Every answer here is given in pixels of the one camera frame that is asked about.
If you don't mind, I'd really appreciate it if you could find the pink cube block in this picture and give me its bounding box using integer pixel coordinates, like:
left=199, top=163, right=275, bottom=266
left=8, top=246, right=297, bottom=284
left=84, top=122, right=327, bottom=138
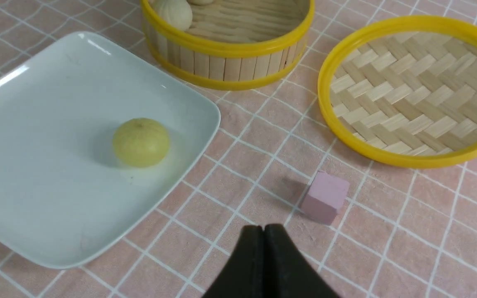
left=300, top=171, right=350, bottom=225

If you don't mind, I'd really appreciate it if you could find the white steamed bun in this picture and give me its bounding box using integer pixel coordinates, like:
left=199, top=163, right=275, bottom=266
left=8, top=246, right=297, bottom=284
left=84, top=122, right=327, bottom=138
left=151, top=0, right=193, bottom=31

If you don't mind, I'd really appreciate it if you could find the yellow steamed bun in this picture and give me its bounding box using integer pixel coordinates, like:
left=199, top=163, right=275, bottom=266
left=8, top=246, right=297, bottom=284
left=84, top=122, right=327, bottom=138
left=112, top=118, right=170, bottom=168

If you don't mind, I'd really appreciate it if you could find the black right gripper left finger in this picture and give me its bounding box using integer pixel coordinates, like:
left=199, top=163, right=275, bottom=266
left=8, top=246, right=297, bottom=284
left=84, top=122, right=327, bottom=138
left=203, top=225, right=265, bottom=298

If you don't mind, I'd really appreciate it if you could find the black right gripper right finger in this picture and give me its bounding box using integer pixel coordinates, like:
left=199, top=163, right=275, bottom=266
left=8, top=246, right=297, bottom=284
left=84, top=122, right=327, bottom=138
left=265, top=224, right=340, bottom=298

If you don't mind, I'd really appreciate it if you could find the pink checkered tablecloth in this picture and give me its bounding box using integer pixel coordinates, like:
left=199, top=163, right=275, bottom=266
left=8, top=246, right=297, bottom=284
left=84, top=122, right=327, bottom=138
left=0, top=0, right=477, bottom=298

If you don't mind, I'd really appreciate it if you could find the yellow rimmed bamboo steamer basket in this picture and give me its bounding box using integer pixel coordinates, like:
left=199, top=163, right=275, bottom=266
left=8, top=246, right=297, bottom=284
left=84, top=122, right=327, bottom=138
left=140, top=0, right=316, bottom=91

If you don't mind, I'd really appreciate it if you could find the yellow rimmed woven steamer lid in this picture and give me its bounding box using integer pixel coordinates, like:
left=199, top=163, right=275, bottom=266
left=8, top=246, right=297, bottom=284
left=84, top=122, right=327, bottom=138
left=318, top=15, right=477, bottom=168

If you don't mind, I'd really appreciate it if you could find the white square plate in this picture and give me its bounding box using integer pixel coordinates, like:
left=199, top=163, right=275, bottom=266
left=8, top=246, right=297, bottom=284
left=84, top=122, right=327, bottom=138
left=0, top=31, right=220, bottom=270

